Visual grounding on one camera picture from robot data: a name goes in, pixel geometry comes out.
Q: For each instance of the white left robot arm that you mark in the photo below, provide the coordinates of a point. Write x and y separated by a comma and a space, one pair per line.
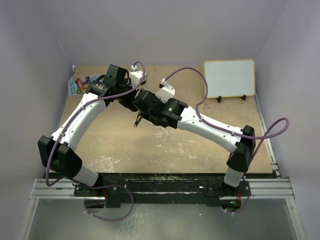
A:
58, 151

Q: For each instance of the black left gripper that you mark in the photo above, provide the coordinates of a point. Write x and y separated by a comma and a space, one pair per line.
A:
128, 104

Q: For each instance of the small whiteboard wooden frame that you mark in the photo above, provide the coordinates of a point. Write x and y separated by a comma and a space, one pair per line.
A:
230, 78

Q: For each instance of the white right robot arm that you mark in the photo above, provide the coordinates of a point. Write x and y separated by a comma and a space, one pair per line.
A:
178, 115

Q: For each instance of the blue illustrated booklet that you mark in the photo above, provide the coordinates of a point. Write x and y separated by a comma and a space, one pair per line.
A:
79, 85

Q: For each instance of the gold aviator sunglasses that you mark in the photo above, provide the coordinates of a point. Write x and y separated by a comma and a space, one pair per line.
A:
138, 119

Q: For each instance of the aluminium frame rail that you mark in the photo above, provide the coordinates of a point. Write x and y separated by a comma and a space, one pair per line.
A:
63, 189

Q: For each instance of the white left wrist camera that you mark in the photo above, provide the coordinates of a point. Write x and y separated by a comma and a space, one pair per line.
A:
136, 75

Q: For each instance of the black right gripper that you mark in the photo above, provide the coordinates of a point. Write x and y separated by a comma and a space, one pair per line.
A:
146, 117

